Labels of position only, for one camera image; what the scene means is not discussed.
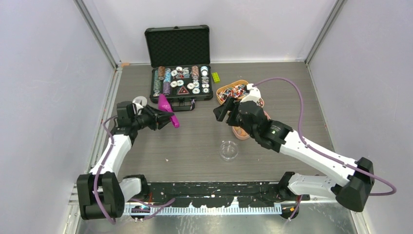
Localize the black poker chip case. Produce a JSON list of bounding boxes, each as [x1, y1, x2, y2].
[[144, 25, 213, 112]]

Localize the magenta plastic scoop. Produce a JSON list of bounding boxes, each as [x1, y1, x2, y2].
[[158, 94, 180, 128]]

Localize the yellow-green small block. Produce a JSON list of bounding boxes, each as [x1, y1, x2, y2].
[[211, 72, 221, 83]]

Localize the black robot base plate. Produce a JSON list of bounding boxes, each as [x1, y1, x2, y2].
[[118, 180, 310, 209]]

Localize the beige tray swirl lollipops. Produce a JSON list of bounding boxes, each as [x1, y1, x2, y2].
[[258, 98, 264, 107]]

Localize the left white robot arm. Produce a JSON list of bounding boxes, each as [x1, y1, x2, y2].
[[76, 97, 179, 223]]

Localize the pink tray popsicle candies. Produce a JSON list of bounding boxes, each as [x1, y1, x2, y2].
[[232, 111, 272, 140]]

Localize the orange tray with lollipops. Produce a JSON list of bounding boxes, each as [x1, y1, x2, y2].
[[216, 80, 248, 104]]

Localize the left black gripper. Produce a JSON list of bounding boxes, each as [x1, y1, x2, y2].
[[131, 105, 174, 131]]

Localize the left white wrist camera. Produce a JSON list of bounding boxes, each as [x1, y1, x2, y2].
[[133, 103, 145, 115]]

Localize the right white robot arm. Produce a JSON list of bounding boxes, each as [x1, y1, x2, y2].
[[213, 97, 375, 212]]

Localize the clear round plastic jar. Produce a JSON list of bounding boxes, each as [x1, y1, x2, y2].
[[219, 140, 239, 161]]

